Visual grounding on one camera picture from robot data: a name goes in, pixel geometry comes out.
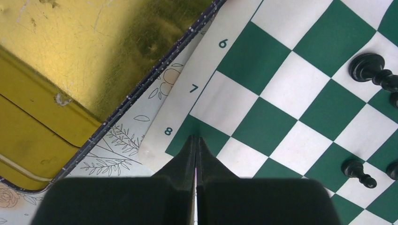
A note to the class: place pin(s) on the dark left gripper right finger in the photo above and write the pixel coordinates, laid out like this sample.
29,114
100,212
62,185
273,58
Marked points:
226,199

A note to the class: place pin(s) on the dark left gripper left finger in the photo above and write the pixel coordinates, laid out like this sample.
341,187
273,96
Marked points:
165,198

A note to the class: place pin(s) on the green white chess board mat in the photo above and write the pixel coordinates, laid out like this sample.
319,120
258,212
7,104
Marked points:
268,88

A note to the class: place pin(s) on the black chess pawn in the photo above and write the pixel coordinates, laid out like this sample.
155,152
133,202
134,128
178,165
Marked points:
392,170
355,169

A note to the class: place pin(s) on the black chess piece tall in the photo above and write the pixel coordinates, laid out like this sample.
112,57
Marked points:
370,67

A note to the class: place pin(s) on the floral tablecloth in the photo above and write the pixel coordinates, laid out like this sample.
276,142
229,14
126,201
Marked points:
116,154

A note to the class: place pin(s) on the gold tin lid left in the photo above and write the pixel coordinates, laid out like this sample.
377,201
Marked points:
66,66

